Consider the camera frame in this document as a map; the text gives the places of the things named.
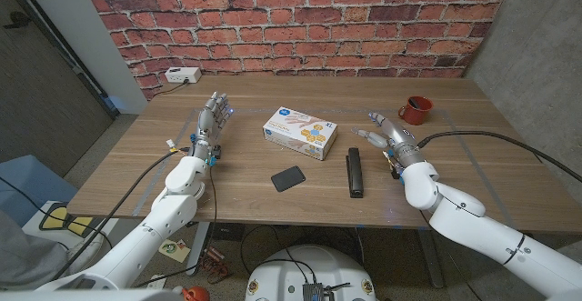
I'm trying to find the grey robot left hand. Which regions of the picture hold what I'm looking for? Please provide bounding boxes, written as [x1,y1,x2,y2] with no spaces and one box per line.
[188,91,234,162]

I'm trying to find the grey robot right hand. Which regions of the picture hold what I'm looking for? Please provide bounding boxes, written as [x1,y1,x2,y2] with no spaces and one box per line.
[351,112,431,170]

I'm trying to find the black stapler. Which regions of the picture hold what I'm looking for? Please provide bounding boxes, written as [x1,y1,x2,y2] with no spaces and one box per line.
[346,146,366,199]

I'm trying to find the red cup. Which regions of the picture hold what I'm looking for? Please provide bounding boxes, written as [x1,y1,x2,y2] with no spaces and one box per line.
[397,95,435,126]

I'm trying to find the white glove box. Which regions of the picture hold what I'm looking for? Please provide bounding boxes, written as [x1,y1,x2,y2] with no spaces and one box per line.
[262,105,338,162]

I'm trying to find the black card holder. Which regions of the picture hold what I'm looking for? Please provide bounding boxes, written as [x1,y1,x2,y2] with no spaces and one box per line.
[270,165,306,194]

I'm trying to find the printed paper card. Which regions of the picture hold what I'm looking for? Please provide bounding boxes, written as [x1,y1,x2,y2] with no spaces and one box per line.
[157,238,192,264]

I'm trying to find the white power strip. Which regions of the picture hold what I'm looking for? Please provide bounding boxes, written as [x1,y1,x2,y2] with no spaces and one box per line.
[164,66,203,85]

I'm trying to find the grey table leg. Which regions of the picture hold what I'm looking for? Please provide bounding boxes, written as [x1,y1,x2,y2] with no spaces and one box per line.
[186,221,211,277]
[416,228,446,289]

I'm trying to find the red brick backdrop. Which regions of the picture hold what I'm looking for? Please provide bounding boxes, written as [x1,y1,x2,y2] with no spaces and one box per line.
[77,0,517,101]

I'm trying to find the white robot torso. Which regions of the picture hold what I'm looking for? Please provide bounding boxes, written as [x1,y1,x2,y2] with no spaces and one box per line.
[244,244,377,301]

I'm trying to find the dark grey door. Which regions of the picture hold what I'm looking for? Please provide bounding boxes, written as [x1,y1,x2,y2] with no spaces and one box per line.
[0,0,117,179]

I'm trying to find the orange round floor object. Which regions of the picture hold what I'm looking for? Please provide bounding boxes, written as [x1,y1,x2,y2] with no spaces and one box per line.
[181,286,211,301]

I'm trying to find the white shoe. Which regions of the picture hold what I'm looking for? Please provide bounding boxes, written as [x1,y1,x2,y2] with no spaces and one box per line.
[67,232,108,270]

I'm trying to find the grey torso module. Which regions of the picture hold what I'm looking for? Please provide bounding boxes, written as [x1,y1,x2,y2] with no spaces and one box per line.
[302,282,326,301]

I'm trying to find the blue bin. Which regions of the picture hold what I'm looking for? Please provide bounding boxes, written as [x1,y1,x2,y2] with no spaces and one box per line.
[0,155,79,229]

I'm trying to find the white floor platform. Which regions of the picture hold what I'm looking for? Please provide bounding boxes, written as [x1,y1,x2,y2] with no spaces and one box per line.
[20,199,122,266]

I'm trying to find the grey trouser leg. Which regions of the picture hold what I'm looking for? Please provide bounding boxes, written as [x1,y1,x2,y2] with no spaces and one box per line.
[0,209,69,288]

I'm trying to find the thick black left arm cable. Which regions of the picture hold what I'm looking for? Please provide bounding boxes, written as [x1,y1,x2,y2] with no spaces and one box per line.
[47,147,190,282]

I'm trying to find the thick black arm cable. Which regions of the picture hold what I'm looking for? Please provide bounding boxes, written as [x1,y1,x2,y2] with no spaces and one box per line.
[47,147,190,282]
[417,129,582,184]

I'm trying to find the black power strip cable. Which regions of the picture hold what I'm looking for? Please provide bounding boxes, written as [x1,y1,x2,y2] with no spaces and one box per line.
[153,79,190,97]

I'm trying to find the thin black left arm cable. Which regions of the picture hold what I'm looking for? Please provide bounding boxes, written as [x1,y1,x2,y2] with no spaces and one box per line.
[135,165,218,289]

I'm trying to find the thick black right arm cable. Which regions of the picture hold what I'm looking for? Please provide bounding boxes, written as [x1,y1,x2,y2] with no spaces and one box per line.
[417,129,582,184]

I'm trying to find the orange cable bundle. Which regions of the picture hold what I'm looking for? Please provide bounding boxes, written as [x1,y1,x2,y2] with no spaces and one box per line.
[198,245,231,280]

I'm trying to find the black door handle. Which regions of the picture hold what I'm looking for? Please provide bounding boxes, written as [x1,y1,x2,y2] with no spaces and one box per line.
[3,11,32,30]

